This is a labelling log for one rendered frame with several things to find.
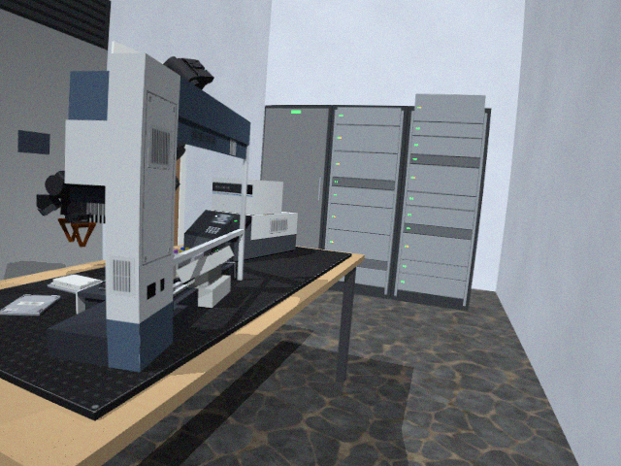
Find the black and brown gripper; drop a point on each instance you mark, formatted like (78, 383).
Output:
(78, 220)

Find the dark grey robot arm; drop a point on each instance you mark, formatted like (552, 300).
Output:
(55, 185)

